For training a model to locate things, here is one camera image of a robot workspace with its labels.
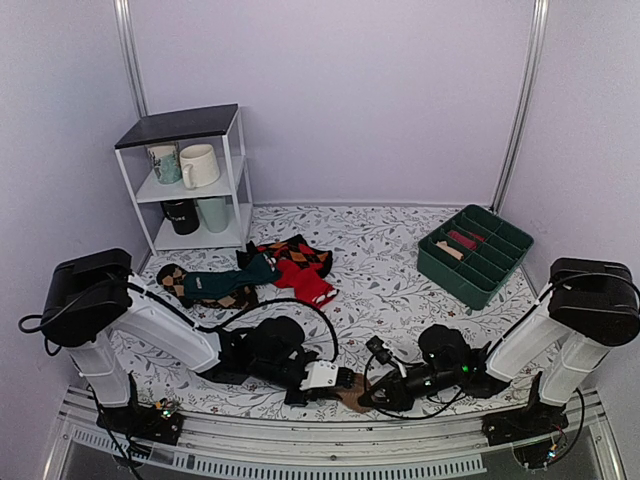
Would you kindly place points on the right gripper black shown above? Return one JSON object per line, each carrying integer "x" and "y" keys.
{"x": 399, "y": 400}

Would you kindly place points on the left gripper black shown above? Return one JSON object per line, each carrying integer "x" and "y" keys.
{"x": 312, "y": 394}

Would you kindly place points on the tan ribbed sock brown cuff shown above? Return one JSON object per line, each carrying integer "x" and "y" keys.
{"x": 349, "y": 396}

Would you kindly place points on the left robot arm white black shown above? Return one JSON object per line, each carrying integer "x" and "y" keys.
{"x": 91, "y": 295}

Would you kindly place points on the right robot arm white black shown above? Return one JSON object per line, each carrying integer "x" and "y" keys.
{"x": 590, "y": 306}

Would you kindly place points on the floral patterned table mat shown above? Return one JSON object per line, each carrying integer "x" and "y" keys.
{"x": 380, "y": 293}

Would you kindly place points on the red sock white trim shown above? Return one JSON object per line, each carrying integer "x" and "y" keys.
{"x": 306, "y": 283}

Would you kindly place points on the argyle brown orange sock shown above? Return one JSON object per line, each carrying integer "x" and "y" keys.
{"x": 297, "y": 250}

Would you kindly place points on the black sock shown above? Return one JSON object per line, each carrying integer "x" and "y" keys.
{"x": 244, "y": 257}

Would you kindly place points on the rolled beige sock in box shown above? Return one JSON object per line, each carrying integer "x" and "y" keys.
{"x": 443, "y": 245}

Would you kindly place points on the green divided storage box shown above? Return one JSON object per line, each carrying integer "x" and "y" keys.
{"x": 477, "y": 279}

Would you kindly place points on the dark teal sock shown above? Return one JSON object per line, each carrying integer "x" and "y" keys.
{"x": 225, "y": 282}

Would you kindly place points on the rolled red sock in box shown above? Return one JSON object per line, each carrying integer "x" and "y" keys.
{"x": 472, "y": 242}

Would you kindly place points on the argyle sock brown beige left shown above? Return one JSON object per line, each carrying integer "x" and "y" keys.
{"x": 171, "y": 277}

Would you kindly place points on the pale green mug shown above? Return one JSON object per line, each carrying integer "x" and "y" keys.
{"x": 214, "y": 213}

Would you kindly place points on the black mug white text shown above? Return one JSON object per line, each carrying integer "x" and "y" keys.
{"x": 182, "y": 215}

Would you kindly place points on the cream ceramic mug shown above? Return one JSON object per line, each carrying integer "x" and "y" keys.
{"x": 199, "y": 166}

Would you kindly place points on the white metal shelf black top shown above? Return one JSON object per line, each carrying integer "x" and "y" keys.
{"x": 198, "y": 192}

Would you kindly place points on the teal patterned mug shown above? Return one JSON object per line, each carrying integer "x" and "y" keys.
{"x": 165, "y": 162}

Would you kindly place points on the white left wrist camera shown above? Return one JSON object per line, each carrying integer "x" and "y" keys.
{"x": 319, "y": 374}

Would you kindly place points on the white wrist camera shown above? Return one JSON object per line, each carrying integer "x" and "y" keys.
{"x": 319, "y": 374}
{"x": 385, "y": 355}

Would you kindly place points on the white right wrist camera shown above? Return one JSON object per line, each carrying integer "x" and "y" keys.
{"x": 385, "y": 355}

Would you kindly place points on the aluminium front rail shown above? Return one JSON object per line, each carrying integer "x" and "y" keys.
{"x": 447, "y": 447}

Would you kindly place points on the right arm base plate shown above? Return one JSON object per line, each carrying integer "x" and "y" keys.
{"x": 532, "y": 420}

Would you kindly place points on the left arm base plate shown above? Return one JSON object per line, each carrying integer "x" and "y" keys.
{"x": 160, "y": 423}

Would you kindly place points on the right aluminium corner post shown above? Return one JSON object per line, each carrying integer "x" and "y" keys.
{"x": 532, "y": 63}

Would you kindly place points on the aluminium corner post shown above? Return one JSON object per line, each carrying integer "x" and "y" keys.
{"x": 532, "y": 63}
{"x": 126, "y": 36}

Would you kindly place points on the left aluminium corner post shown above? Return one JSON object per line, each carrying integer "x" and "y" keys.
{"x": 126, "y": 36}

